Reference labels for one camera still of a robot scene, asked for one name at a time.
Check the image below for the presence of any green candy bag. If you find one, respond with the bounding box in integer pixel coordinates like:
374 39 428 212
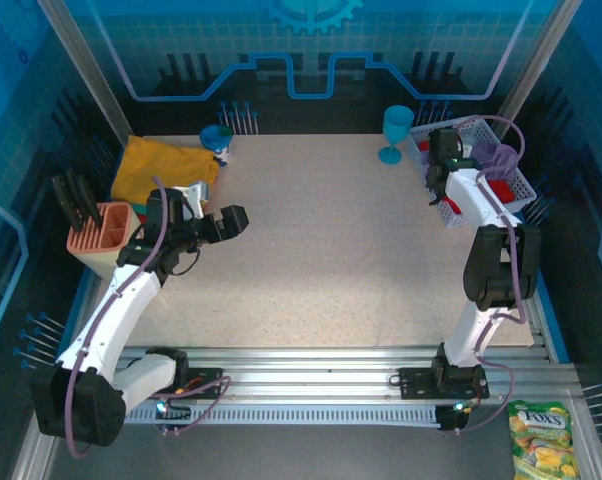
506 399 578 480

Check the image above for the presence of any blue plastic goblet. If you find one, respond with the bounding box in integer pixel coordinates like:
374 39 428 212
378 104 415 166

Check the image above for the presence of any white plastic basket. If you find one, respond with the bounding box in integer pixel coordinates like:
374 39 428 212
408 115 538 230

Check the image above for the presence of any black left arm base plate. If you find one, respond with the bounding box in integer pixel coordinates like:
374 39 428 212
173 366 226 399

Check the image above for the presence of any aluminium frame post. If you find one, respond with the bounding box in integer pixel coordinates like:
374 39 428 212
495 0 585 141
36 0 132 137

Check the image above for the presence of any purple t-shirt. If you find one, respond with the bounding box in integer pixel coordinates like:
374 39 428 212
473 141 522 181

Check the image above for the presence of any yellow folded t-shirt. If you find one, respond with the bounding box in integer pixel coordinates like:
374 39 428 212
110 135 221 206

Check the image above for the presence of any aluminium rail frame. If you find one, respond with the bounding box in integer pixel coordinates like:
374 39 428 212
10 344 602 480

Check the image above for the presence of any white slotted cable duct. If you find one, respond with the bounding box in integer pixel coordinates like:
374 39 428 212
125 402 445 429

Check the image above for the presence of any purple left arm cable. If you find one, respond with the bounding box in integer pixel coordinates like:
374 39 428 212
63 174 232 461

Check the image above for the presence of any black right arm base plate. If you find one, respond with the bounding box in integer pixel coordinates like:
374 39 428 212
398 366 491 401

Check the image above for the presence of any blue and white cup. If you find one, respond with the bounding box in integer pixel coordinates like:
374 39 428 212
199 124 235 169

